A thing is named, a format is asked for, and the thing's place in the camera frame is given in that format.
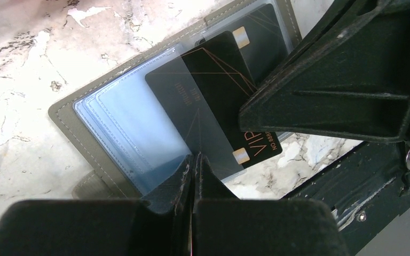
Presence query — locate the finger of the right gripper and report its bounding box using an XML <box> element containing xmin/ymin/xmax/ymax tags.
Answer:
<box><xmin>239</xmin><ymin>1</ymin><xmax>410</xmax><ymax>143</ymax></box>

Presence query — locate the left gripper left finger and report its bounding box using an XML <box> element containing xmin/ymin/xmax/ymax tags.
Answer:
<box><xmin>0</xmin><ymin>155</ymin><xmax>194</xmax><ymax>255</ymax></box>

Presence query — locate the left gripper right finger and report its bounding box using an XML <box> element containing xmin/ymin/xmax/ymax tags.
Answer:
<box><xmin>192</xmin><ymin>154</ymin><xmax>349</xmax><ymax>255</ymax></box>

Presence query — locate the grey card holder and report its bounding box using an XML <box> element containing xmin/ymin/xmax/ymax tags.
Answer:
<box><xmin>49</xmin><ymin>1</ymin><xmax>301</xmax><ymax>197</ymax></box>

